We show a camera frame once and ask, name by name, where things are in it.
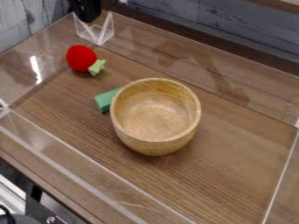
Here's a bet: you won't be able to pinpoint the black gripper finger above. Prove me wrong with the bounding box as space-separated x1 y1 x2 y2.
68 0 85 21
86 0 101 22

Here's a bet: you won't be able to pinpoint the red plush tomato toy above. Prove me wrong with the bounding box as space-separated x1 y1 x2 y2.
65 45 106 76

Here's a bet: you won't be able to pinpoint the green rectangular block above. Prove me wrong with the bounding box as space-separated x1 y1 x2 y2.
94 87 120 113

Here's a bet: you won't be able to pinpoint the round wooden bowl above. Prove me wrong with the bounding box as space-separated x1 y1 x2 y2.
109 78 201 156

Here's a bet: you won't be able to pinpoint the clear acrylic tray walls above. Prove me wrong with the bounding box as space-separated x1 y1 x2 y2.
0 13 299 224

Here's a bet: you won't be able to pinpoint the clear acrylic corner bracket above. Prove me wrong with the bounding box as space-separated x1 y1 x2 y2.
72 12 114 46

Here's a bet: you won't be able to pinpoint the black metal table frame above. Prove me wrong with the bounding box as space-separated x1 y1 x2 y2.
0 159 85 224

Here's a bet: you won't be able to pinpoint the black cable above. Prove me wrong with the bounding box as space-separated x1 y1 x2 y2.
0 204 18 224

